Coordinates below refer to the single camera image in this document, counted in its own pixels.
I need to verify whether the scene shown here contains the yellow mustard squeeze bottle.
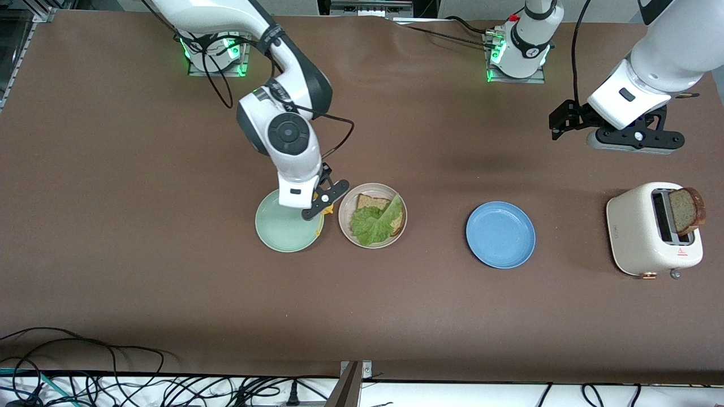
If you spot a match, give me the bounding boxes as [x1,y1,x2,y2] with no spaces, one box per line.
[311,191,335,219]

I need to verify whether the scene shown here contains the brown bread slice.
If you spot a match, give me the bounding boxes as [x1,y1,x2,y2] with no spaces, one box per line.
[669,187,707,237]
[356,193,406,237]

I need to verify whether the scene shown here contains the green lettuce leaf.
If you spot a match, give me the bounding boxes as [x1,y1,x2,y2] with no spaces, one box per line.
[350,195,404,248]

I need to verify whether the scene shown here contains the beige plate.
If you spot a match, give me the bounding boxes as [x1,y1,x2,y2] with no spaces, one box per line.
[338,183,408,249]

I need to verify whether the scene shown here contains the green plate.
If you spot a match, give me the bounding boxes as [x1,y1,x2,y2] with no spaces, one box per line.
[255,188,325,253]

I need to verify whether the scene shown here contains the blue plate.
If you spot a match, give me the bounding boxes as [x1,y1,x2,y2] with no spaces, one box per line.
[466,202,536,270]

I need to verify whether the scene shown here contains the cream white toaster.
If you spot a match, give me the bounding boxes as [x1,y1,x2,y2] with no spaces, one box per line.
[606,182,704,281]

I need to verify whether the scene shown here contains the grey metal fixture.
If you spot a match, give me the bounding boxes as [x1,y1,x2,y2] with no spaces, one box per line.
[330,0,415,19]

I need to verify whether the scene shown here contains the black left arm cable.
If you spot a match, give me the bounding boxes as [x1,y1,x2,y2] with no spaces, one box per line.
[572,0,592,105]

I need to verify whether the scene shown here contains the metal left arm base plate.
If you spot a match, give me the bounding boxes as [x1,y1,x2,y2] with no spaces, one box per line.
[485,31,547,85]

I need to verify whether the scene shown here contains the black braided cable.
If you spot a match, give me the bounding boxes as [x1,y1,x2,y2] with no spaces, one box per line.
[396,21,490,47]
[444,16,498,34]

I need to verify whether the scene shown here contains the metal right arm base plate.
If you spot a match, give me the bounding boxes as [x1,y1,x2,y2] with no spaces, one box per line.
[188,34,253,78]

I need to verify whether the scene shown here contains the grey metal bracket post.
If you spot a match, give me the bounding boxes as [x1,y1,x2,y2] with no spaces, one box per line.
[325,361,374,407]

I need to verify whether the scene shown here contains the aluminium table edge rail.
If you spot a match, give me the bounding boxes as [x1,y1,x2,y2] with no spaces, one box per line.
[0,6,57,111]

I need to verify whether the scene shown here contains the long black cable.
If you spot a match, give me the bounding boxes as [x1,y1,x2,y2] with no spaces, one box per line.
[0,327,177,376]

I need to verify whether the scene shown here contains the teal cable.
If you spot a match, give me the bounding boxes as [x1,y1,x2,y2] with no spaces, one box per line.
[0,367,77,407]

